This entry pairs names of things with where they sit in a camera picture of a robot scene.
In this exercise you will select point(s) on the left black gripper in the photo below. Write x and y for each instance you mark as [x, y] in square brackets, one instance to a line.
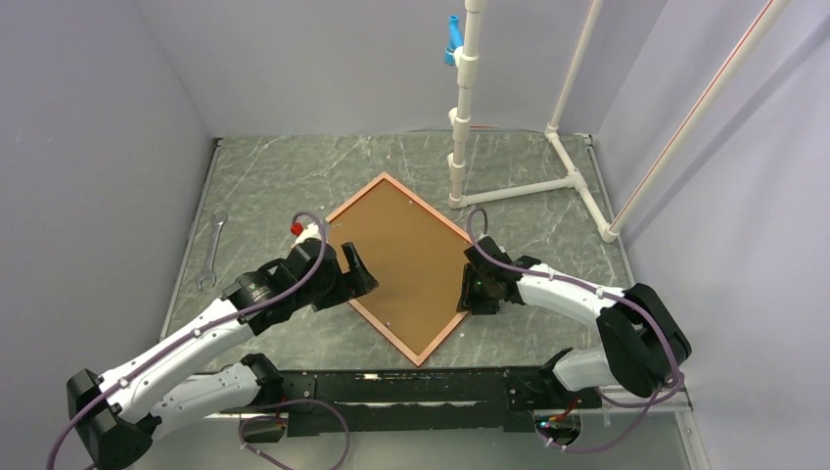
[356, 282]

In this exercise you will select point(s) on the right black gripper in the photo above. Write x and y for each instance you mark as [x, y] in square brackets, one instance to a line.
[470, 301]

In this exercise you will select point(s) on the orange wooden picture frame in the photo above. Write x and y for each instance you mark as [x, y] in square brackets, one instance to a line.
[415, 357]

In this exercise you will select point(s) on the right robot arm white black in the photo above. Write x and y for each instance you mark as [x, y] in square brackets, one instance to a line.
[641, 345]

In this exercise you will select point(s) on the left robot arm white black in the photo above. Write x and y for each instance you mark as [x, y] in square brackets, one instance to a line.
[120, 413]

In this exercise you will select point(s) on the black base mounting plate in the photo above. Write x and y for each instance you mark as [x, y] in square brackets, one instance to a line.
[506, 398]

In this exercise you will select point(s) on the silver open-end wrench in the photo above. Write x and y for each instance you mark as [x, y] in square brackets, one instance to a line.
[207, 276]

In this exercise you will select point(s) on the blue pipe fitting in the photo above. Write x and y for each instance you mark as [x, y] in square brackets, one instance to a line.
[454, 40]

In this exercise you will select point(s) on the white PVC pipe stand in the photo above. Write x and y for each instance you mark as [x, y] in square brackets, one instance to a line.
[467, 59]

